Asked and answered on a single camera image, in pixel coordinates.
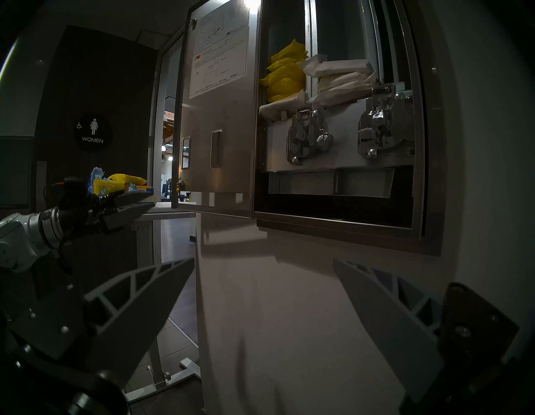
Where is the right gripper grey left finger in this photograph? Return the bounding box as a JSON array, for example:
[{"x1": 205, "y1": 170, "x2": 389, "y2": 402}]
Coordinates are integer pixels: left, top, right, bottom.
[{"x1": 9, "y1": 257, "x2": 196, "y2": 389}]

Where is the white pedestal table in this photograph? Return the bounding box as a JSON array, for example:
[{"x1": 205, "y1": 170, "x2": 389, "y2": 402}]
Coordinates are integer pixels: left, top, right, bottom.
[{"x1": 125, "y1": 201, "x2": 202, "y2": 403}]

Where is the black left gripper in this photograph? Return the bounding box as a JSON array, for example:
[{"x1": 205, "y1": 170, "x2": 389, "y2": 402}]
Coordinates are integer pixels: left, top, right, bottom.
[{"x1": 58, "y1": 190, "x2": 156, "y2": 242}]

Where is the round black women sign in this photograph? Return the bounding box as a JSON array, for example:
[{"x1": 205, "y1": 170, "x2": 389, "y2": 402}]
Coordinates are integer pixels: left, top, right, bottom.
[{"x1": 74, "y1": 114, "x2": 112, "y2": 152}]

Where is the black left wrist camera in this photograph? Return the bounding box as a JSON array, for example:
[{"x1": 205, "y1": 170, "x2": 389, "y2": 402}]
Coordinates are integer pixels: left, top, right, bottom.
[{"x1": 61, "y1": 177, "x2": 89, "y2": 197}]

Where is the chrome dispensing lever mechanism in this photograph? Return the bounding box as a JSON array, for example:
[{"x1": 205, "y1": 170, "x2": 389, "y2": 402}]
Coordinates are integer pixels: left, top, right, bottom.
[
  {"x1": 357, "y1": 84, "x2": 415, "y2": 159},
  {"x1": 285, "y1": 104, "x2": 334, "y2": 165}
]

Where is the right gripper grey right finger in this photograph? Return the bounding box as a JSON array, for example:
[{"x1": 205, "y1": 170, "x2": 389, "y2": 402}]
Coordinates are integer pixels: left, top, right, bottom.
[{"x1": 333, "y1": 259, "x2": 520, "y2": 403}]

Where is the blue plastic pad bag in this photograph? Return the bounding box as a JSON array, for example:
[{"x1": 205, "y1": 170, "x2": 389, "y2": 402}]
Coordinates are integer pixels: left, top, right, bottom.
[{"x1": 88, "y1": 167, "x2": 155, "y2": 201}]

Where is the stainless steel dispenser cabinet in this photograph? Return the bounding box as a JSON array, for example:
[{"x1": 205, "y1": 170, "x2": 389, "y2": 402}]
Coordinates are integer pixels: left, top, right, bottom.
[{"x1": 251, "y1": 0, "x2": 443, "y2": 256}]

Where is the white instruction sheet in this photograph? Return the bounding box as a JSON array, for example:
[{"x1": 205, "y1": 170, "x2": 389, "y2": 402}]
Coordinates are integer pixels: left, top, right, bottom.
[{"x1": 189, "y1": 2, "x2": 250, "y2": 100}]

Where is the dark restroom door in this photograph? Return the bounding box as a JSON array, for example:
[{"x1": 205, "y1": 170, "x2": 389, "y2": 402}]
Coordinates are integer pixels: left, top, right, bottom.
[{"x1": 33, "y1": 25, "x2": 158, "y2": 293}]

